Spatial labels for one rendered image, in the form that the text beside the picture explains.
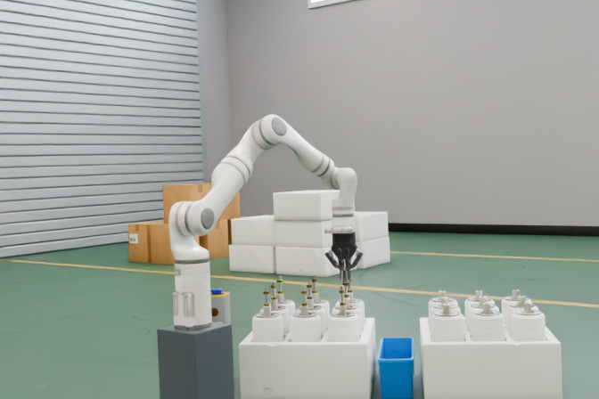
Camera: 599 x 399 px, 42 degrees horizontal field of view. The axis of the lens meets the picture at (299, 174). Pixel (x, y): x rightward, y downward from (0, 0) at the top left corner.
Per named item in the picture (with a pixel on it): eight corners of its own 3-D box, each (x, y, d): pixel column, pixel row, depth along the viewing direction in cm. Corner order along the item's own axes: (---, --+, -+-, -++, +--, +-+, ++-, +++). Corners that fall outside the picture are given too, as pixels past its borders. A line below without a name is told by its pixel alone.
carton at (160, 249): (200, 261, 609) (198, 223, 608) (176, 264, 590) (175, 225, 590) (174, 259, 627) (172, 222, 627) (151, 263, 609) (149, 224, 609)
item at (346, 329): (324, 377, 237) (323, 317, 236) (335, 369, 245) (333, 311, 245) (355, 378, 233) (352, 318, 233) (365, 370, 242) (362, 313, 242)
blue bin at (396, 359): (415, 399, 234) (414, 359, 234) (378, 399, 235) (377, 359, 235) (414, 372, 263) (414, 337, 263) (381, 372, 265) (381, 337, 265)
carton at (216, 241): (229, 256, 635) (227, 219, 635) (209, 259, 616) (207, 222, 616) (202, 255, 653) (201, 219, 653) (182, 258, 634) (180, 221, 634)
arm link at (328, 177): (342, 174, 257) (312, 155, 250) (359, 174, 250) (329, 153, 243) (334, 193, 255) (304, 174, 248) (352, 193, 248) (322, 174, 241)
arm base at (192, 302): (194, 331, 199) (192, 264, 199) (169, 328, 205) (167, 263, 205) (219, 324, 206) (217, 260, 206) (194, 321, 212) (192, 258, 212)
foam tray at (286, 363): (369, 404, 230) (367, 344, 230) (241, 403, 236) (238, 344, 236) (376, 370, 269) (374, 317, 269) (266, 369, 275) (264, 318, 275)
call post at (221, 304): (228, 394, 246) (224, 297, 245) (206, 394, 247) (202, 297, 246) (233, 388, 253) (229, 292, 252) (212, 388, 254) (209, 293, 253)
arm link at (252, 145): (253, 119, 240) (211, 166, 222) (273, 108, 234) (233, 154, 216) (271, 142, 242) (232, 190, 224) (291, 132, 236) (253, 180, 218)
